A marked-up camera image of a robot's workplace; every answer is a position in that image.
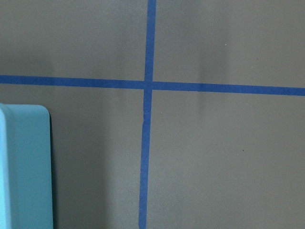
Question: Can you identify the light blue plastic bin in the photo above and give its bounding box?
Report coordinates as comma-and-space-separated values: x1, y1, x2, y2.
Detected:
0, 104, 53, 229

